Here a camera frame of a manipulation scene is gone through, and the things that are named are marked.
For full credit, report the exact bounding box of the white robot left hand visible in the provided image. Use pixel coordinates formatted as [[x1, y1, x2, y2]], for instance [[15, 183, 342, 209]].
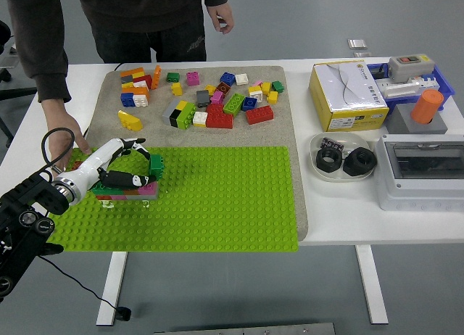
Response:
[[59, 138, 157, 204]]

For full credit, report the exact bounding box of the person's right hand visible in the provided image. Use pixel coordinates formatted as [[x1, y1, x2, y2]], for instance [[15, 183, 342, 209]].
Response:
[[41, 97, 92, 176]]

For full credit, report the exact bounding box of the person's left hand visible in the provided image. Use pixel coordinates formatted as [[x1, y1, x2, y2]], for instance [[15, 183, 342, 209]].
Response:
[[207, 3, 235, 35]]

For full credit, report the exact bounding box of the multicolour brick block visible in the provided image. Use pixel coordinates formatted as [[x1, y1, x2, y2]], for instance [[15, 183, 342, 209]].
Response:
[[120, 67, 153, 108]]

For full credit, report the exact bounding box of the orange long brick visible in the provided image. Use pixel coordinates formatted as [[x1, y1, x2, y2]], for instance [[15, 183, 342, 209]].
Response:
[[150, 65, 163, 91]]

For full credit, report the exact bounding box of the lime green studded baseplate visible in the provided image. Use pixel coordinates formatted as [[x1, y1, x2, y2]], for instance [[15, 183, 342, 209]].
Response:
[[45, 145, 300, 253]]

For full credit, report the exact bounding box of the yellow curved brick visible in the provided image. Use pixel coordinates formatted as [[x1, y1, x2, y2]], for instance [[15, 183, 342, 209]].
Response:
[[117, 109, 144, 132]]

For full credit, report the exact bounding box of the light grey brick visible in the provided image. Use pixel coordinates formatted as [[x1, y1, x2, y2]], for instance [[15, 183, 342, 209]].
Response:
[[162, 98, 181, 126]]

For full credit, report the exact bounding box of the lime green long brick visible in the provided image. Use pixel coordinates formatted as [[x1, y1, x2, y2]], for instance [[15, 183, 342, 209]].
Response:
[[176, 102, 196, 130], [223, 94, 244, 117]]

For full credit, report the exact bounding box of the red stepped brick block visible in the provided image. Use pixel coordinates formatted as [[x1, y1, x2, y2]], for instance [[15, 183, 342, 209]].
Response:
[[205, 103, 235, 130]]

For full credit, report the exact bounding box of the red long brick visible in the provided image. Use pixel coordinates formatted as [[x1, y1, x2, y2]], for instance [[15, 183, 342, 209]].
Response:
[[245, 105, 275, 125]]

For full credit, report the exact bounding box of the grey-brown table mat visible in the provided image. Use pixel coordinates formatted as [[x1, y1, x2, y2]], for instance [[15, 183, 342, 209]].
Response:
[[88, 65, 310, 241]]

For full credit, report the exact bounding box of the person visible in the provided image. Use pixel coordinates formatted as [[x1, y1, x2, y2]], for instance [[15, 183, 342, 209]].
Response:
[[74, 0, 210, 64]]

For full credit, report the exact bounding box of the black office chair base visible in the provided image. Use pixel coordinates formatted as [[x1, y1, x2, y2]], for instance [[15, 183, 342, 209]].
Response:
[[0, 68, 38, 147]]

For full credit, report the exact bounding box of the grey flat panel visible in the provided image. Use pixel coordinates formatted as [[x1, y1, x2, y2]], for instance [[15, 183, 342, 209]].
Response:
[[0, 54, 20, 70]]

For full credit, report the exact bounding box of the black round object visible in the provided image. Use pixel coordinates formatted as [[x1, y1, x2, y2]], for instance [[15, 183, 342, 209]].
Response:
[[0, 19, 12, 55]]

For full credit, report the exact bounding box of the white table leg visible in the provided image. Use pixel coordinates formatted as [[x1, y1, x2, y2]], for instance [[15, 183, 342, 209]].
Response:
[[96, 250, 130, 327], [355, 244, 389, 325]]

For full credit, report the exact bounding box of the white and yellow cardboard box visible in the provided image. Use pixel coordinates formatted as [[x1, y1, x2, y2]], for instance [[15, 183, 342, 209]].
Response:
[[309, 60, 391, 132]]

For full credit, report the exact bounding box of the small purple circuit board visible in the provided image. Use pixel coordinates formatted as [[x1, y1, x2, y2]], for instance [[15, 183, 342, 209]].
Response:
[[320, 136, 344, 152]]

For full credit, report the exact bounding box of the white dish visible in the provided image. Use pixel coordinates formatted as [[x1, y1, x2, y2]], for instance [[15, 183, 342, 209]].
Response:
[[310, 131, 374, 183]]

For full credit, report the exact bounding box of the small black hex nut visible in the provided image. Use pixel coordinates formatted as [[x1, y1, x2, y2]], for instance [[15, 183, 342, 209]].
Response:
[[315, 147, 344, 174]]

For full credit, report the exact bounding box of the white terminal block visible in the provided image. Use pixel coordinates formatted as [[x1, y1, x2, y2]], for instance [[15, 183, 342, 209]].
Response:
[[375, 75, 439, 100]]

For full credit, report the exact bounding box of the grey square block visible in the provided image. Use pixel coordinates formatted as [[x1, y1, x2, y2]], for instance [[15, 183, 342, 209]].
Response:
[[385, 103, 449, 135]]

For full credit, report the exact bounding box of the large black hex nut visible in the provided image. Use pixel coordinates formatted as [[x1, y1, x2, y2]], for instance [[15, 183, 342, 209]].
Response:
[[342, 147, 378, 177]]

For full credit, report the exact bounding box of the orange cylinder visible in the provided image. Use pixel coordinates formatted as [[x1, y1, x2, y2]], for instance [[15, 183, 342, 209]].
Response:
[[410, 88, 445, 125]]

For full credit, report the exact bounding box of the grey metal plate with screws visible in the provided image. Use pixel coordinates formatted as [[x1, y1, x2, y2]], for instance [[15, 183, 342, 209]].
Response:
[[154, 322, 336, 335]]

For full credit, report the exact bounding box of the blue plastic bin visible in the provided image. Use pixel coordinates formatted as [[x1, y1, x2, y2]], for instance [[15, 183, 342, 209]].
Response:
[[365, 62, 456, 113]]

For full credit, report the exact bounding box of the black power cord with plug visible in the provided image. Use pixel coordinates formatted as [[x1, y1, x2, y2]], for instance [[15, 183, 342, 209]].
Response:
[[34, 62, 132, 321]]

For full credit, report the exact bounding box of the grey switch box red button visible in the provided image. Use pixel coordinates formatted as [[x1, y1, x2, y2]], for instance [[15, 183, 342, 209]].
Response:
[[388, 54, 436, 84]]

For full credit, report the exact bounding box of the grey enclosure with clear lid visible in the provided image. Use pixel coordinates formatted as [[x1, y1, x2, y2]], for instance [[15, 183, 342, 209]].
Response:
[[376, 133, 464, 212]]

